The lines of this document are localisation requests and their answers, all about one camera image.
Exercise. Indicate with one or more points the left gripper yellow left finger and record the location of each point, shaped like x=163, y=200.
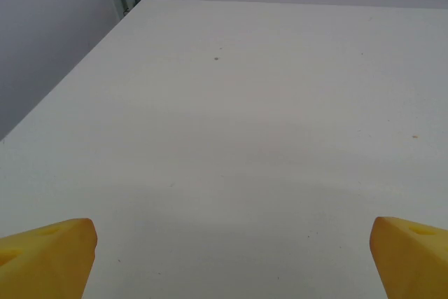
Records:
x=45, y=260

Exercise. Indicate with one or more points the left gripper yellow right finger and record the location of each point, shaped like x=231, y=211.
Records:
x=413, y=260

